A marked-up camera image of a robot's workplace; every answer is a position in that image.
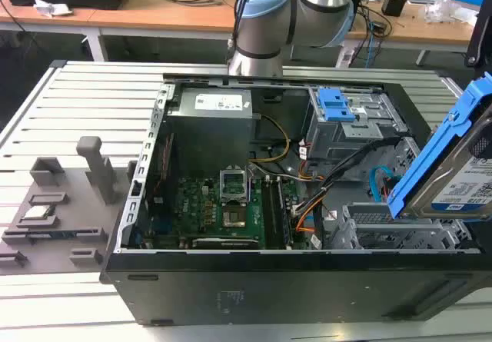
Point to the hard disk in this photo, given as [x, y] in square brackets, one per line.
[434, 173]

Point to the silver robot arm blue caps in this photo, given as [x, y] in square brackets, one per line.
[265, 19]

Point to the metal disk bay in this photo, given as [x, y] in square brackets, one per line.
[399, 230]

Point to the clear plastic bag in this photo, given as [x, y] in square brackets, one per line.
[449, 11]

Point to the black power adapter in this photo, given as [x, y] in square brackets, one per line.
[393, 5]

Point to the metal drive cage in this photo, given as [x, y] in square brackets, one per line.
[357, 134]

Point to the blue plastic cage latch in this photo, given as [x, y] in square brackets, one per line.
[335, 105]

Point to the RAM stick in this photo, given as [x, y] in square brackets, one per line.
[277, 215]

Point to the grey power supply unit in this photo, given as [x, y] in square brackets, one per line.
[211, 115]

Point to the CPU socket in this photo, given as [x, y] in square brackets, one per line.
[233, 219]

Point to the black open PC case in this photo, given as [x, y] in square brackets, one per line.
[292, 292]

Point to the wooden desk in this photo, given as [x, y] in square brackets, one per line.
[161, 15]

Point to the green motherboard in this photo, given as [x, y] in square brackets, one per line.
[200, 211]

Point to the crumpled white paper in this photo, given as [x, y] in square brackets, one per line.
[52, 7]

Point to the grey parts rack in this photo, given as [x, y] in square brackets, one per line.
[57, 219]

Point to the silver CPU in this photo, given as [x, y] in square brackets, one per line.
[37, 212]

